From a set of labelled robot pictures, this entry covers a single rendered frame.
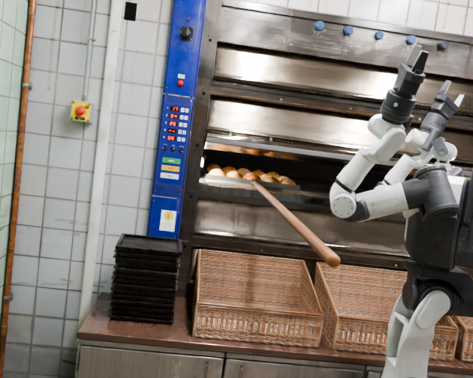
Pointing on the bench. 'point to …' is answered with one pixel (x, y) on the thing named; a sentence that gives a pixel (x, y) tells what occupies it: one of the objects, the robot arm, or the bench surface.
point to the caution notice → (167, 220)
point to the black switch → (186, 33)
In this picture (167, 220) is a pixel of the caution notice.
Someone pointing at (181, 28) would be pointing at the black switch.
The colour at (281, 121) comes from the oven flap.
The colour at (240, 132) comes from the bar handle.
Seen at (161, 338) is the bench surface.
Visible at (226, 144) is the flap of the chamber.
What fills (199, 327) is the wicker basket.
